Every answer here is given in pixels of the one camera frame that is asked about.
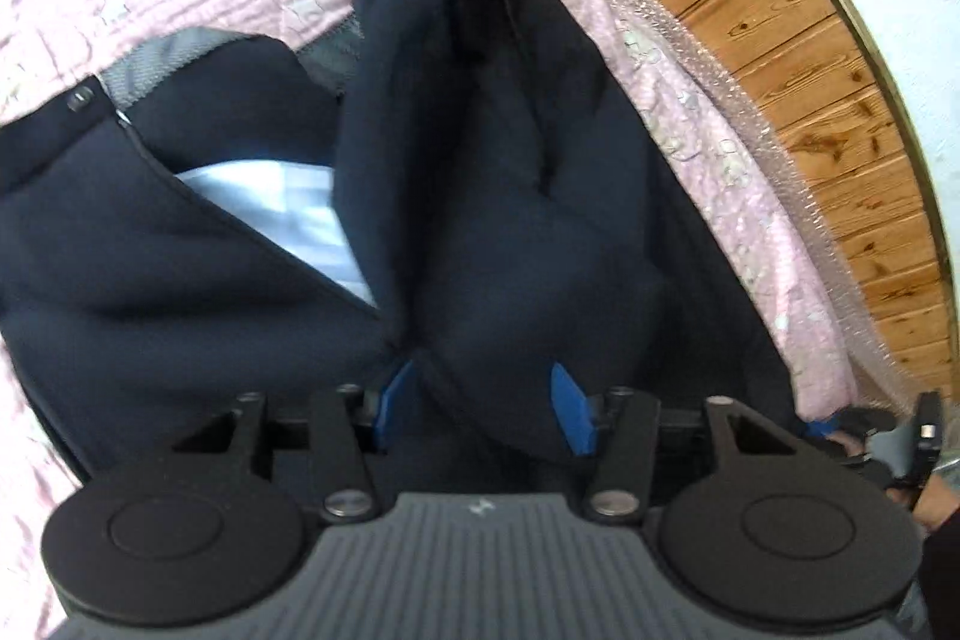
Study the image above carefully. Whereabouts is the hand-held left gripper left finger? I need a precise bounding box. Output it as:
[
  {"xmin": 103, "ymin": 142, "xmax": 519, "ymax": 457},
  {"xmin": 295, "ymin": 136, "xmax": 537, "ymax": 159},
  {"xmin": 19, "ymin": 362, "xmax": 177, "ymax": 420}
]
[{"xmin": 172, "ymin": 361, "xmax": 417, "ymax": 522}]

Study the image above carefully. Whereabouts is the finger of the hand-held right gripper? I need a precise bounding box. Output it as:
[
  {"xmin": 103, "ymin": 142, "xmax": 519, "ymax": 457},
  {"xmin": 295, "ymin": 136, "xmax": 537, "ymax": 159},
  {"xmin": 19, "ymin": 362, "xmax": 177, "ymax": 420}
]
[{"xmin": 806, "ymin": 406, "xmax": 890, "ymax": 442}]

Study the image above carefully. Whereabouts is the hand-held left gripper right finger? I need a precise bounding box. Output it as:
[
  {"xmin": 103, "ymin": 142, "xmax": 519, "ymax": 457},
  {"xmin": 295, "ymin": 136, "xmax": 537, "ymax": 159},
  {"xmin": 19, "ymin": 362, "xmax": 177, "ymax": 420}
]
[{"xmin": 551, "ymin": 362, "xmax": 800, "ymax": 522}]

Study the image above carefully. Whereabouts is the black shorts garment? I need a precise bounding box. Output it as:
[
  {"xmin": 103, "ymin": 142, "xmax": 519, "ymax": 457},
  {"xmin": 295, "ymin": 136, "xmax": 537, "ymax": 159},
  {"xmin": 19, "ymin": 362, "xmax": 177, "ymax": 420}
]
[{"xmin": 0, "ymin": 0, "xmax": 800, "ymax": 483}]

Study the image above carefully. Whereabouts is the person's right hand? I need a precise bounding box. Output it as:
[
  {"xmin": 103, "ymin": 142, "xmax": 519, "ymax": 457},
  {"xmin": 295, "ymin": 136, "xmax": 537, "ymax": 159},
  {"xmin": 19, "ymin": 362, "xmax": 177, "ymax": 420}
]
[{"xmin": 915, "ymin": 476, "xmax": 960, "ymax": 532}]

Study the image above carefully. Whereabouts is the clear bubble wrap sheet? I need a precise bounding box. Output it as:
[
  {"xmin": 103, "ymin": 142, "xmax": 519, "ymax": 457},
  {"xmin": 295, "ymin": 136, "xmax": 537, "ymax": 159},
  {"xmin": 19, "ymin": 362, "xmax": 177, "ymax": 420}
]
[{"xmin": 525, "ymin": 0, "xmax": 912, "ymax": 405}]

